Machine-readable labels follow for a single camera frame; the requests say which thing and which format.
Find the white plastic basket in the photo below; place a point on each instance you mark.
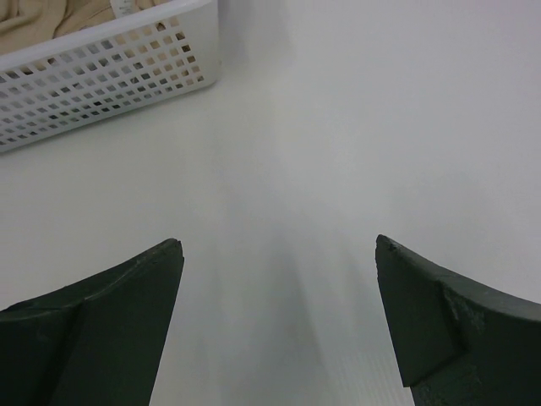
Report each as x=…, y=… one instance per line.
x=132, y=62

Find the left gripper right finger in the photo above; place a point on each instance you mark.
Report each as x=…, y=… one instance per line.
x=457, y=341

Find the beige t shirt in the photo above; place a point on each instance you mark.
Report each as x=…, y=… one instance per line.
x=27, y=23

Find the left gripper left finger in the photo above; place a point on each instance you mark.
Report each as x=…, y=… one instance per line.
x=98, y=341

